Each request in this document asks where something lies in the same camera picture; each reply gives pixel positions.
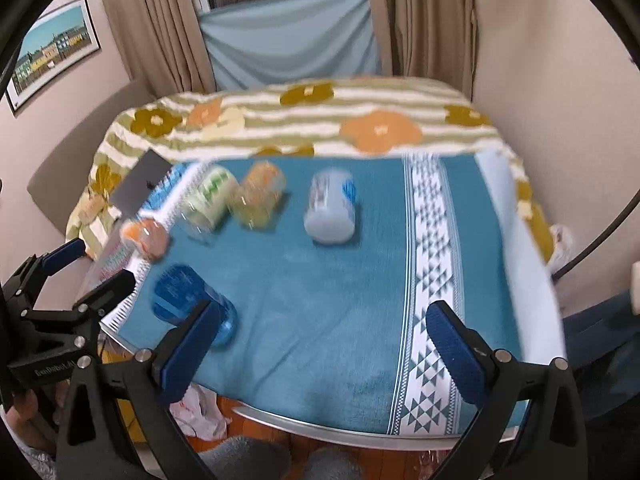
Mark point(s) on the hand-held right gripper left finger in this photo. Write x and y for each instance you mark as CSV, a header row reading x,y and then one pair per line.
x,y
192,345

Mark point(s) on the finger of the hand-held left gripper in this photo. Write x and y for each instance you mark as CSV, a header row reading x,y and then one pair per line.
x,y
111,289
62,256

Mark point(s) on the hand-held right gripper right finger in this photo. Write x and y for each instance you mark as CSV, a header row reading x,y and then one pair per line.
x,y
455,355

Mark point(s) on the blue translucent cup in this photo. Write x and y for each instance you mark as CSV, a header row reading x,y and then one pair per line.
x,y
180,292

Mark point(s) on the green patterned cup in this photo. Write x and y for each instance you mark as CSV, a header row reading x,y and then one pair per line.
x,y
210,200

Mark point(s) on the yellow orange patterned cup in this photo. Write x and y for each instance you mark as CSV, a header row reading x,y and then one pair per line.
x,y
257,195

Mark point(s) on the pale blue cup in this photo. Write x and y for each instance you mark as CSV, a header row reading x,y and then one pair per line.
x,y
330,207

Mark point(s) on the person's left hand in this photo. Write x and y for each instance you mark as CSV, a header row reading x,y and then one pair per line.
x,y
22,407

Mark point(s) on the white plastic bag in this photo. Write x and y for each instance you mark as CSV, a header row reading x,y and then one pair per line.
x,y
200,410

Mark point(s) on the beige sofa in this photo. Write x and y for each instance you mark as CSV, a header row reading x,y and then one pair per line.
x,y
65,160

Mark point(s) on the grey laptop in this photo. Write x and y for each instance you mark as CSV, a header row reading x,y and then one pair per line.
x,y
140,180

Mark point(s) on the pale blue sheet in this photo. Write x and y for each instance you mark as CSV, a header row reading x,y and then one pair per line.
x,y
520,260

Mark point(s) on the teal towel with white band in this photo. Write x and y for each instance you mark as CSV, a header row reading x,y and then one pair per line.
x,y
310,310

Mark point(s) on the grey fuzzy slipper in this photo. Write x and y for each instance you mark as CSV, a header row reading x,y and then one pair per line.
x,y
245,457
332,465

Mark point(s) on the dark blue cloth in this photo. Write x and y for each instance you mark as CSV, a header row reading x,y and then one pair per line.
x,y
607,340

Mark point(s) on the small white object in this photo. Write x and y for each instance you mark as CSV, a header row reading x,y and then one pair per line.
x,y
562,245

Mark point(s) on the beige curtain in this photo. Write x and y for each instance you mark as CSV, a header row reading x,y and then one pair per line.
x,y
150,25
425,20

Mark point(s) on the floral striped blanket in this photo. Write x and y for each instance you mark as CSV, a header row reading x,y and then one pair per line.
x,y
300,120

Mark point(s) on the light blue hanging cloth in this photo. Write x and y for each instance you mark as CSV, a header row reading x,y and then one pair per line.
x,y
290,40

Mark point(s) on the framed wall poster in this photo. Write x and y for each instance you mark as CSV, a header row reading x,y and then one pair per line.
x,y
50,45

